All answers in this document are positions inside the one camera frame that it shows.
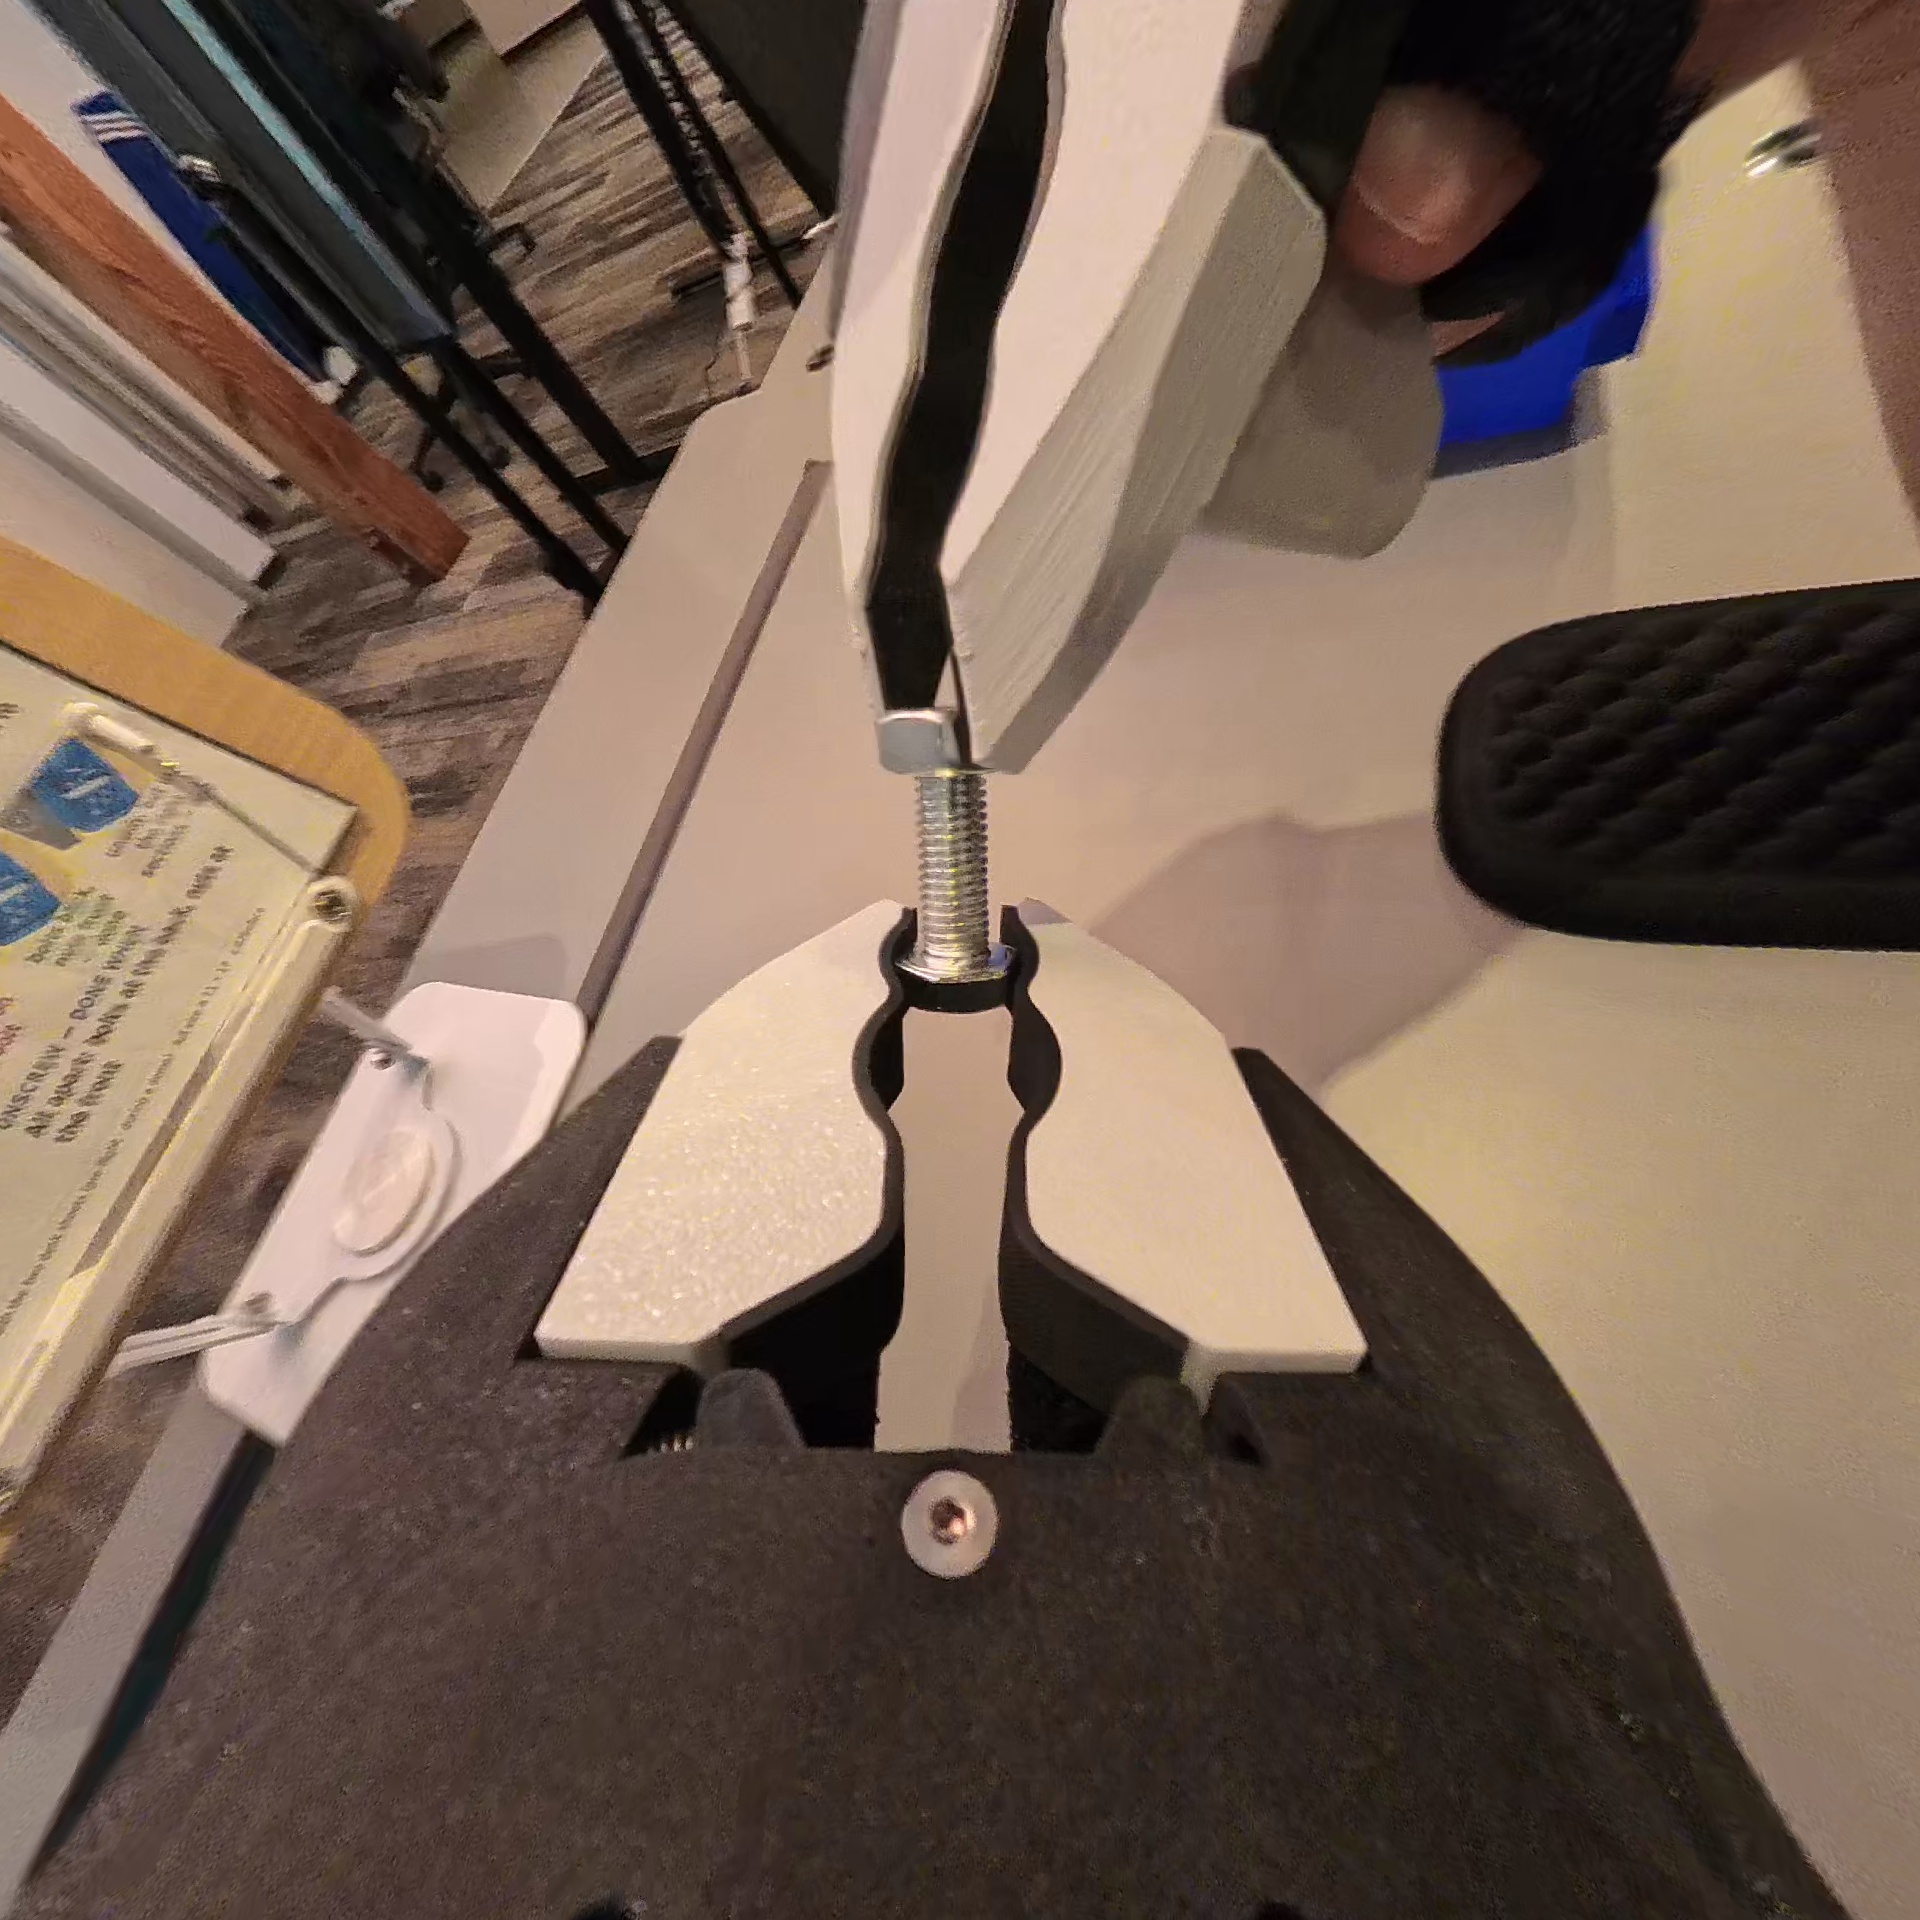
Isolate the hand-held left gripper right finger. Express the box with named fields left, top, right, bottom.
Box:
left=1000, top=898, right=1368, bottom=1391

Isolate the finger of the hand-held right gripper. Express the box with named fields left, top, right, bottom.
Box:
left=938, top=0, right=1328, bottom=775
left=827, top=0, right=1056, bottom=714

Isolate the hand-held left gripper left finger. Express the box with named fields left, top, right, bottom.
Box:
left=531, top=898, right=912, bottom=1374

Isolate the blue plastic bin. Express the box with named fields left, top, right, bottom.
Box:
left=1432, top=224, right=1658, bottom=452

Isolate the silver hex nut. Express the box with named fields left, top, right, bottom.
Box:
left=883, top=943, right=1035, bottom=1016

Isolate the silver hex bolt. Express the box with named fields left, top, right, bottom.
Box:
left=874, top=708, right=1001, bottom=970

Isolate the person's right forearm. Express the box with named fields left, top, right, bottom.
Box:
left=1807, top=127, right=1920, bottom=513

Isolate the person's right hand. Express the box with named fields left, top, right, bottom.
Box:
left=1332, top=0, right=1920, bottom=288

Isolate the black chair armrest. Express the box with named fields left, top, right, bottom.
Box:
left=1434, top=583, right=1920, bottom=949

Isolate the instruction sheet in clear holder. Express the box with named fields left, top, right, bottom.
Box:
left=0, top=637, right=364, bottom=1485

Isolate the dark flat screen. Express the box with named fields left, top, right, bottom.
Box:
left=30, top=0, right=457, bottom=355

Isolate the wooden beam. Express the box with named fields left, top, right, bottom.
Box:
left=0, top=91, right=471, bottom=590

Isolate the blue striped bag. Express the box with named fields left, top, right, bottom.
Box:
left=70, top=91, right=332, bottom=384

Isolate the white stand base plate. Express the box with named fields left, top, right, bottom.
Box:
left=200, top=981, right=588, bottom=1444

